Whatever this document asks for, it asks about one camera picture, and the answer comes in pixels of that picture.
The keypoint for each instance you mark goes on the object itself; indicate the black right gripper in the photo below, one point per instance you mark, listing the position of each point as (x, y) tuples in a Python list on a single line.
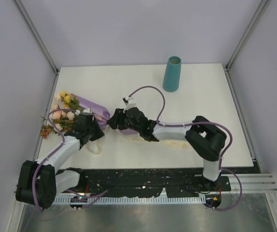
[(117, 119)]

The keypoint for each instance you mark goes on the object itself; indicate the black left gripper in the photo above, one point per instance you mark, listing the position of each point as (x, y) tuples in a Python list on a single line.
[(99, 133)]

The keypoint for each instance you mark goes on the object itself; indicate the cream printed ribbon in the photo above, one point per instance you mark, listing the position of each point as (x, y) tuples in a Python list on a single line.
[(96, 146)]

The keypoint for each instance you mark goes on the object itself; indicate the purple wrapping paper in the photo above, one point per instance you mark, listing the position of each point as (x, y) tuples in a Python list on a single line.
[(101, 113)]

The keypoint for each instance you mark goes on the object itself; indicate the artificial flower bunch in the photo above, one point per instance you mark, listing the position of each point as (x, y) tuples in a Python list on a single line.
[(64, 106)]

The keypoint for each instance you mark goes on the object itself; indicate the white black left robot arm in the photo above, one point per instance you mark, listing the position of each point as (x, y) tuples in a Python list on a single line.
[(40, 181)]

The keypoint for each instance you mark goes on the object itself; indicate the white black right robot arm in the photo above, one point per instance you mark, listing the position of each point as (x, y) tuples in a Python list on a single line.
[(204, 137)]

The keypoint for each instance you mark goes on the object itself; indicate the teal ceramic vase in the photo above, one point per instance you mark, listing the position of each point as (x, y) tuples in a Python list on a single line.
[(172, 74)]

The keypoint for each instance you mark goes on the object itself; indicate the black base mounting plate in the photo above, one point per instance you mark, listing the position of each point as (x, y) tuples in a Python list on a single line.
[(147, 183)]

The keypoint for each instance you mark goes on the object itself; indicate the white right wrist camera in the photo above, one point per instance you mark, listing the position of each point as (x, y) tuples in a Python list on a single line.
[(129, 102)]

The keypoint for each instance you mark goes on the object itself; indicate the white slotted cable duct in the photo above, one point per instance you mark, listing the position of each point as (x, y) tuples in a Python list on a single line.
[(162, 199)]

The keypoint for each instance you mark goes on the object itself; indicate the left aluminium frame post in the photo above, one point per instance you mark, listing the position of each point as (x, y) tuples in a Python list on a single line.
[(34, 32)]

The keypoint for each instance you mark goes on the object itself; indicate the aluminium frame post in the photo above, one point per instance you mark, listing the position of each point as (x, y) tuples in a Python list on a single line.
[(34, 32), (254, 20)]

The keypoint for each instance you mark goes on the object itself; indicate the right aluminium frame post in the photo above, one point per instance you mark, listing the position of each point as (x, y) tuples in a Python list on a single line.
[(254, 20)]

